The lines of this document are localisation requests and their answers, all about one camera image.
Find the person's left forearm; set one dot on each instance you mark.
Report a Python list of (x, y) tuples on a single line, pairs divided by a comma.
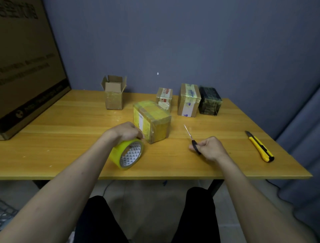
[(52, 197)]

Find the yellow utility knife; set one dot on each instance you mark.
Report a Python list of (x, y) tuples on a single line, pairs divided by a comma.
[(261, 147)]

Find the person's black trousers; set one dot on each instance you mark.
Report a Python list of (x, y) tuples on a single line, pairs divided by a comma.
[(197, 217)]

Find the person's right hand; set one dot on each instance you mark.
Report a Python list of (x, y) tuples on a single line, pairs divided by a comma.
[(212, 149)]

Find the yellow tape roll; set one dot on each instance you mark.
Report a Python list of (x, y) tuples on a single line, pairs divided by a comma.
[(117, 154)]

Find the person's left hand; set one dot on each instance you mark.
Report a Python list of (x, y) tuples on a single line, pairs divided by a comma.
[(125, 132)]

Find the brown box with white label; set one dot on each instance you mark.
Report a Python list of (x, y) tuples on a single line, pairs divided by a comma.
[(188, 100)]

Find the small carton red label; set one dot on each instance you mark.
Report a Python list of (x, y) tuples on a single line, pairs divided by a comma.
[(164, 97)]

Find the small carton yellow tape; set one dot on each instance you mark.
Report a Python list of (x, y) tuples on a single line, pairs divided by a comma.
[(152, 120)]

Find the black table leg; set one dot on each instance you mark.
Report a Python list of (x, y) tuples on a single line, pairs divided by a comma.
[(216, 187), (41, 184)]

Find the large flat brown carton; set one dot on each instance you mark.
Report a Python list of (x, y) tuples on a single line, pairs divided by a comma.
[(27, 70)]

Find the black cardboard box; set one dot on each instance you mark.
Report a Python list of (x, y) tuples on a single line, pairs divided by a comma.
[(210, 101)]

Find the person's right forearm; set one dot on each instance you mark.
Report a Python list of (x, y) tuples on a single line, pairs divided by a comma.
[(262, 202)]

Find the grey pleated curtain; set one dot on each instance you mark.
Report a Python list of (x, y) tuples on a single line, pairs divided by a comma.
[(302, 160)]

